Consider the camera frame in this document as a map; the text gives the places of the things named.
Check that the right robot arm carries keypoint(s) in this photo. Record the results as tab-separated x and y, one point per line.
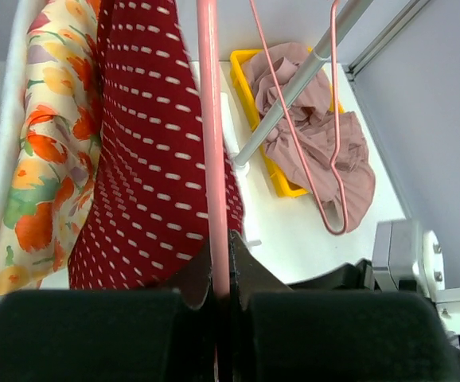
362	276

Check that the dusty pink ruffled skirt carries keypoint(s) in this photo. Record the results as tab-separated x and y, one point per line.
353	166

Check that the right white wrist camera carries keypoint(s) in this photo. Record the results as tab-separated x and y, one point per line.
408	258

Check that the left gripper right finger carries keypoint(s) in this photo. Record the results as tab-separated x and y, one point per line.
280	334

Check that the pink wire hanger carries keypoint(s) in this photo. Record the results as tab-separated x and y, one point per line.
312	114
213	144

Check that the white metal clothes rack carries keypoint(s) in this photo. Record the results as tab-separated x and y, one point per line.
340	23

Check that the orange floral skirt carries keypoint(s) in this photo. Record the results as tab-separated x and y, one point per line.
53	182

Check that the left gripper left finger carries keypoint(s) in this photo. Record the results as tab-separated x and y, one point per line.
160	334

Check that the red dotted skirt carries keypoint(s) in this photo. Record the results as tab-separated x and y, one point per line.
149	215

